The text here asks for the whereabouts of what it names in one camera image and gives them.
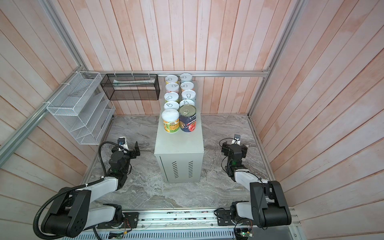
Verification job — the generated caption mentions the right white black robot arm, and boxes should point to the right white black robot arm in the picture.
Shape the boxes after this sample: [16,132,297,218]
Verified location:
[221,139,292,229]

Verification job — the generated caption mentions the dark can with brown lid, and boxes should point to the dark can with brown lid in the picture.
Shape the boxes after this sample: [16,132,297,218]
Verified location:
[179,105,197,133]

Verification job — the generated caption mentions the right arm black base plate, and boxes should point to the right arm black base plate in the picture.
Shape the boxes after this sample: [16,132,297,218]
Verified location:
[214,208,240,227]

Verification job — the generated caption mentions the black wire mesh basket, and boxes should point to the black wire mesh basket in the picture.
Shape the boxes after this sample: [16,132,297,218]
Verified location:
[101,73,160,101]

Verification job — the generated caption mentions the pink can pull-tab lid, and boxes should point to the pink can pull-tab lid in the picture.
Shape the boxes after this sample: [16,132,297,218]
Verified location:
[165,83,180,94]

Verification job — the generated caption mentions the grey metal cabinet counter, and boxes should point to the grey metal cabinet counter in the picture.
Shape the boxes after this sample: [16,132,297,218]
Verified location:
[154,81,205,183]

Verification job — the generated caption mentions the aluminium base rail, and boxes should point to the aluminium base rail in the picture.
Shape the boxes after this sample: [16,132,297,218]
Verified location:
[96,208,300,240]

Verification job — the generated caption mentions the green white can pull-tab lid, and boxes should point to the green white can pull-tab lid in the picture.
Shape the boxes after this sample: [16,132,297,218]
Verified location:
[180,73,193,83]

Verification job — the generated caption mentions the white wire mesh shelf rack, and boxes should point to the white wire mesh shelf rack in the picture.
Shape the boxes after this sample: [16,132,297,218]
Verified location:
[47,72,115,145]

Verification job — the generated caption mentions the tall can white plastic lid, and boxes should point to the tall can white plastic lid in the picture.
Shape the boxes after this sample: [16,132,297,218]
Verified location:
[162,109,180,134]

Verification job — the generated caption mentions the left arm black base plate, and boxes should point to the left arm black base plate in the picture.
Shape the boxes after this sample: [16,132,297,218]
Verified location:
[97,212,139,229]

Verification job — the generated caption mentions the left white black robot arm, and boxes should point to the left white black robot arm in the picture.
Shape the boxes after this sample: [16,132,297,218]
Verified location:
[33,137,141,240]

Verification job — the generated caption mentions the horizontal aluminium frame bar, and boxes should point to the horizontal aluminium frame bar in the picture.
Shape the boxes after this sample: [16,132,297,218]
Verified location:
[80,69,270,78]

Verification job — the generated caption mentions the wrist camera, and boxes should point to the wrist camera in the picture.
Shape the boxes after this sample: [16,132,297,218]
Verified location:
[232,134,241,145]
[118,137,129,153]

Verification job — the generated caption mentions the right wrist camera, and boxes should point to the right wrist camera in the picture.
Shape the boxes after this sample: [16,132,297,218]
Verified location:
[232,134,241,145]

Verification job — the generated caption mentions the left aluminium frame bar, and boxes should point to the left aluminium frame bar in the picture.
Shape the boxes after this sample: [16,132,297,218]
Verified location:
[0,67,85,167]

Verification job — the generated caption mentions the black corrugated cable conduit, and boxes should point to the black corrugated cable conduit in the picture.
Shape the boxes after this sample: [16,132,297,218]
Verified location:
[32,176,106,240]

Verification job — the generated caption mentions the yellow can pull-tab lid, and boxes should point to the yellow can pull-tab lid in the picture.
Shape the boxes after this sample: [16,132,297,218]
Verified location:
[165,75,179,85]

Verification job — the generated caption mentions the right aluminium frame post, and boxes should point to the right aluminium frame post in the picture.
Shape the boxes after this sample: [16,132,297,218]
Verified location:
[247,0,307,118]

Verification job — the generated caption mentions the orange can pull-tab lid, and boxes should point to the orange can pull-tab lid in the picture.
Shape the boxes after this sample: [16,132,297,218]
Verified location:
[180,82,195,92]

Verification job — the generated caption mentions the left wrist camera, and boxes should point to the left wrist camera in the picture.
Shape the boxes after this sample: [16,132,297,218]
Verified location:
[118,137,129,153]

